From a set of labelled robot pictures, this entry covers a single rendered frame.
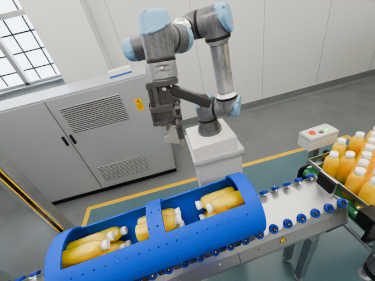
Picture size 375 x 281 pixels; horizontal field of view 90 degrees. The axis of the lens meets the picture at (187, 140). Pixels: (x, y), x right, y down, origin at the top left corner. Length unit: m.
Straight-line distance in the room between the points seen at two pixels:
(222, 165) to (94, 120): 1.60
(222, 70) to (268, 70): 3.05
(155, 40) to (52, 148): 2.35
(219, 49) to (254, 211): 0.71
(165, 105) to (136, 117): 1.76
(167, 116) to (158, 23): 0.22
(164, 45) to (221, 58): 0.51
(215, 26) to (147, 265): 1.00
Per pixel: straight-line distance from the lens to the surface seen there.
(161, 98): 0.52
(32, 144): 2.76
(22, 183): 1.23
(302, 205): 1.22
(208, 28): 0.93
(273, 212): 1.17
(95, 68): 3.17
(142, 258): 0.86
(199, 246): 0.85
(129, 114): 2.25
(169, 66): 0.49
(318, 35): 4.43
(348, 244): 2.29
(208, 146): 1.09
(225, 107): 1.04
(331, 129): 1.49
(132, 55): 0.66
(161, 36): 0.49
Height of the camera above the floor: 1.89
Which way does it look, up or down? 34 degrees down
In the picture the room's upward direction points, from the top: 14 degrees counter-clockwise
